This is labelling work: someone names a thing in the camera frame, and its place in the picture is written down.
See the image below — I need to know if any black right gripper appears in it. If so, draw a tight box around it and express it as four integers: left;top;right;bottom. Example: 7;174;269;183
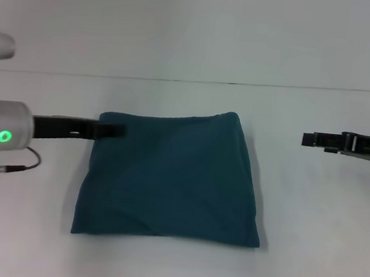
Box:
300;126;370;162

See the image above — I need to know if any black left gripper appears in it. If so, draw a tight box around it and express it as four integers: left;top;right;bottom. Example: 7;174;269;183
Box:
29;111;128;149

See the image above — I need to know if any teal t-shirt with FREE print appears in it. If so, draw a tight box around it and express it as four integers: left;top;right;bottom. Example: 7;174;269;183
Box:
69;94;275;256

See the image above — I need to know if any left arm cable with plug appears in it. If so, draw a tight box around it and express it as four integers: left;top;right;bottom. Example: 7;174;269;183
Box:
0;143;43;185

